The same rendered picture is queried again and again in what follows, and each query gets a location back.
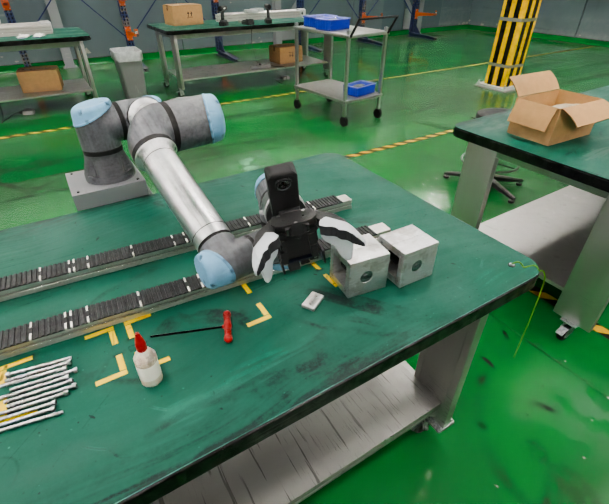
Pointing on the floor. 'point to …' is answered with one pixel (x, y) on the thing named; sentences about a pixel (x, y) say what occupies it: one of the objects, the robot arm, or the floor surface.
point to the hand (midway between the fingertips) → (311, 254)
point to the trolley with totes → (340, 92)
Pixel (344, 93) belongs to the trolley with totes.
